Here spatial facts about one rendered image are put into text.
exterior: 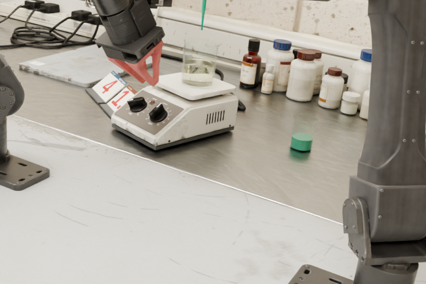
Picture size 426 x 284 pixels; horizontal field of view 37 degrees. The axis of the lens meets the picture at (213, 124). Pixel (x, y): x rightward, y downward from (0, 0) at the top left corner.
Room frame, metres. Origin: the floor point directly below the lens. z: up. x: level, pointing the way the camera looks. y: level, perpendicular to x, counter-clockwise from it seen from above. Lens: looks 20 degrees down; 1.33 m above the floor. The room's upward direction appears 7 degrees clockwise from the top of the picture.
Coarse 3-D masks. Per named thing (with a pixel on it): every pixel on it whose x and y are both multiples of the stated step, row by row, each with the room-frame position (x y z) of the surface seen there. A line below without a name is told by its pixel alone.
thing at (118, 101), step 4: (124, 92) 1.18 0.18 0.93; (128, 92) 1.18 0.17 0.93; (116, 96) 1.18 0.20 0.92; (120, 96) 1.18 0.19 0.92; (124, 96) 1.17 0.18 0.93; (128, 96) 1.16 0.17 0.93; (132, 96) 1.15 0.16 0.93; (112, 100) 1.18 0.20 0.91; (116, 100) 1.17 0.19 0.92; (120, 100) 1.16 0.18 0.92; (124, 100) 1.16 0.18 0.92; (112, 104) 1.16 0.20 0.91; (116, 104) 1.16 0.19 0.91; (120, 104) 1.15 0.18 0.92; (116, 108) 1.14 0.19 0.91
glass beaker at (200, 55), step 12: (192, 48) 1.08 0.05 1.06; (204, 48) 1.08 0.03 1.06; (216, 48) 1.10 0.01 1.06; (192, 60) 1.08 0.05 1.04; (204, 60) 1.08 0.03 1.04; (216, 60) 1.10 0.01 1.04; (192, 72) 1.08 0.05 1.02; (204, 72) 1.08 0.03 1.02; (192, 84) 1.08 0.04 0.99; (204, 84) 1.08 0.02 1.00
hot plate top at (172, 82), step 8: (160, 80) 1.11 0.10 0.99; (168, 80) 1.11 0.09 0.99; (176, 80) 1.12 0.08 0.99; (216, 80) 1.15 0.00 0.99; (168, 88) 1.07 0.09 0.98; (176, 88) 1.07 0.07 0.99; (184, 88) 1.07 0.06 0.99; (192, 88) 1.08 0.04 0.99; (208, 88) 1.09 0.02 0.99; (216, 88) 1.09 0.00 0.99; (224, 88) 1.10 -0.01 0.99; (232, 88) 1.11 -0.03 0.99; (184, 96) 1.04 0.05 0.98; (192, 96) 1.04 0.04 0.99; (200, 96) 1.05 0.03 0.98; (208, 96) 1.06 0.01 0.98
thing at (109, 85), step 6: (108, 78) 1.27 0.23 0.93; (114, 78) 1.25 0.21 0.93; (102, 84) 1.26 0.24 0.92; (108, 84) 1.24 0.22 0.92; (114, 84) 1.23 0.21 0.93; (120, 84) 1.22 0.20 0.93; (102, 90) 1.23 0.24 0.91; (108, 90) 1.22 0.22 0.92; (114, 90) 1.21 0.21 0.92; (108, 96) 1.20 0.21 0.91
